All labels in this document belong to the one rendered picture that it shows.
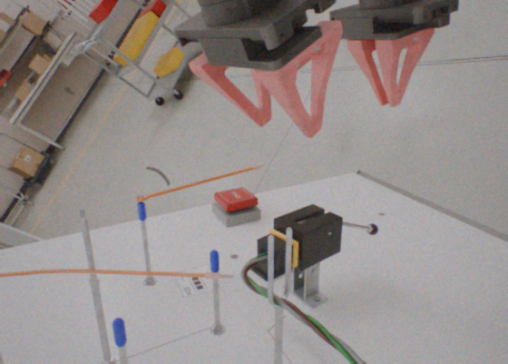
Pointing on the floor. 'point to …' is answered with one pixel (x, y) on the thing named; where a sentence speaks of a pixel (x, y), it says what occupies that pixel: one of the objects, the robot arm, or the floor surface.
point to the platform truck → (39, 170)
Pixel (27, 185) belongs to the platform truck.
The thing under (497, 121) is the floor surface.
